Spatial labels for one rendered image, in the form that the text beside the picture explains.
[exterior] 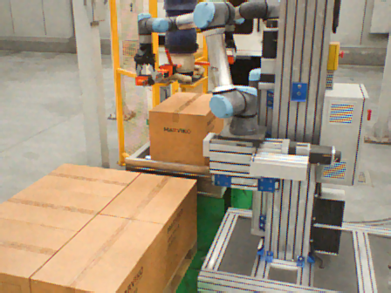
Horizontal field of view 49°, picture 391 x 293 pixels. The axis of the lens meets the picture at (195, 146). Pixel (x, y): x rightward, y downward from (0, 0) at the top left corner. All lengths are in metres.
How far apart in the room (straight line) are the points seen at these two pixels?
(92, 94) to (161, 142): 1.10
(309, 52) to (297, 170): 0.59
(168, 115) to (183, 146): 0.24
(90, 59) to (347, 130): 2.31
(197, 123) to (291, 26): 0.97
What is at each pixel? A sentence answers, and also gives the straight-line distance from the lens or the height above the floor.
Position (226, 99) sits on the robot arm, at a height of 1.24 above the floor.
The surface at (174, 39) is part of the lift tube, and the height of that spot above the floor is 1.41.
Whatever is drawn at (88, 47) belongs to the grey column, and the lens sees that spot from 3.79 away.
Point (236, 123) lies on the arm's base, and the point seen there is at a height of 1.09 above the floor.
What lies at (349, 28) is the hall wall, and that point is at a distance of 11.43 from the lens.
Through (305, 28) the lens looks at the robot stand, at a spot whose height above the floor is 1.54.
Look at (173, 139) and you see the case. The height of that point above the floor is 0.76.
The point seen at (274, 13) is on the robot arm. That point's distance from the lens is 2.70.
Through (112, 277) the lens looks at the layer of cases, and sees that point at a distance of 1.97.
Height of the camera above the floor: 1.71
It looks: 20 degrees down
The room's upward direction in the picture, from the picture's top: straight up
